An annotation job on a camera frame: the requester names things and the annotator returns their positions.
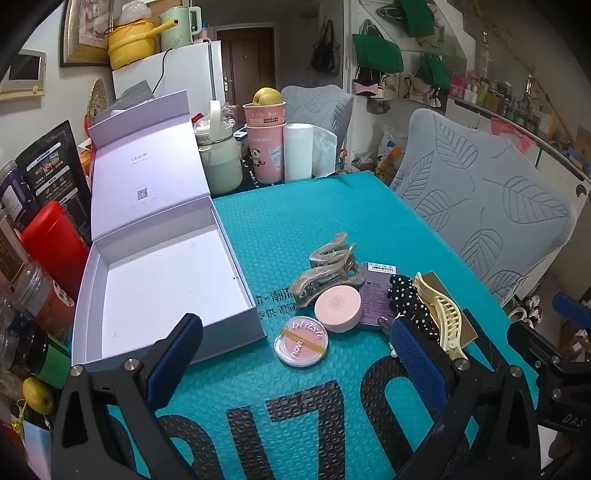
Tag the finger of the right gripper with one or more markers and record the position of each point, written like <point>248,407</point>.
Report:
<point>572,310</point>
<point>532,346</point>

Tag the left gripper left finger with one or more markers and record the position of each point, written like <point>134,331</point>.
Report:
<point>85,445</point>

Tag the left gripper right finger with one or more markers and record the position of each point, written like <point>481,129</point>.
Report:
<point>507,445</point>

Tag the gold rectangular box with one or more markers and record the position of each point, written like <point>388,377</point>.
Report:
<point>468,334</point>

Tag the cream yellow hair claw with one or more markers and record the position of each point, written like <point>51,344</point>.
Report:
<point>447,314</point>

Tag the black polka dot scrunchie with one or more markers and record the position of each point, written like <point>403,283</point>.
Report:
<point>405,302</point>

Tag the purple small product box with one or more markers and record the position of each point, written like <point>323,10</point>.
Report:
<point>374,292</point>

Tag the pink round compact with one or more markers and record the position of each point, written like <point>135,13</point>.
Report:
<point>339,308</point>

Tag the beige marbled hair claw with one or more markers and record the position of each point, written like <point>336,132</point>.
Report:
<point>333,264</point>

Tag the clear pink blush compact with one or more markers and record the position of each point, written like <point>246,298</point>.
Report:
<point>302,342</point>

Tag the bear charm keychain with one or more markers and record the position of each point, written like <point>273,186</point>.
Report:
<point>386,324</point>

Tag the slippers on floor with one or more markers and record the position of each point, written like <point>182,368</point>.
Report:
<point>528,311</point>

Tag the near grey leaf chair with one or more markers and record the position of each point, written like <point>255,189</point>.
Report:
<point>485,199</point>

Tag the grey leaf chair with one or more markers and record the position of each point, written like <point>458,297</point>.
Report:
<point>485,199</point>
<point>328,107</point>

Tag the clear jar orange label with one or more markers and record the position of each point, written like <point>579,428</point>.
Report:
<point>37,293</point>

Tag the red plastic canister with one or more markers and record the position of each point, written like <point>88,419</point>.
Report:
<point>52,240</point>

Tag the lavender open gift box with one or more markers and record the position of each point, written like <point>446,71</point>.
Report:
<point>159,249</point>

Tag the purple label jar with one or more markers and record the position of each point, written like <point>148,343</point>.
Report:
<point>17,199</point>

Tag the black snack bag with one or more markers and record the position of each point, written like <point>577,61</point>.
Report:
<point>52,169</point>

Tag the white paper roll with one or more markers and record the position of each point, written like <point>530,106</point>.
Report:
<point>309,151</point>

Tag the far grey leaf chair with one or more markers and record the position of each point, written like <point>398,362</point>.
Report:
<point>328,107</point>

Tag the pale green white jug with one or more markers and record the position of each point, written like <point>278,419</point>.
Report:
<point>219,151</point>

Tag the green tote bag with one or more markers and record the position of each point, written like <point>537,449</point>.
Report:
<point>377,53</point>

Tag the pink panda cup stack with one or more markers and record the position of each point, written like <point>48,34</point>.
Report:
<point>264,126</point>

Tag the black hanging bag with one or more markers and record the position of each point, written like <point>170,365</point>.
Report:
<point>325,56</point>

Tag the woven round fan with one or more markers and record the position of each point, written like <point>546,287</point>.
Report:
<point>97,101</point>

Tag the yellow pear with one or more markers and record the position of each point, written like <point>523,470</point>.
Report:
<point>267,96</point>

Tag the white refrigerator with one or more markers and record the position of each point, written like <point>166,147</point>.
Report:
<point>195,69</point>

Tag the brown wooden door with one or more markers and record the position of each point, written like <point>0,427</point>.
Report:
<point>247,63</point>

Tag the framed picture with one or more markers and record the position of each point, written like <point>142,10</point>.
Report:
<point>83,38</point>

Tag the yellow pot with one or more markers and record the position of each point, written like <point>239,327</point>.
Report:
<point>134,41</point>

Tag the pale green kettle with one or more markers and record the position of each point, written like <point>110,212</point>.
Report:
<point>186,25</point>

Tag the wall intercom panel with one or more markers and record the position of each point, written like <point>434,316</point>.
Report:
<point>25,77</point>

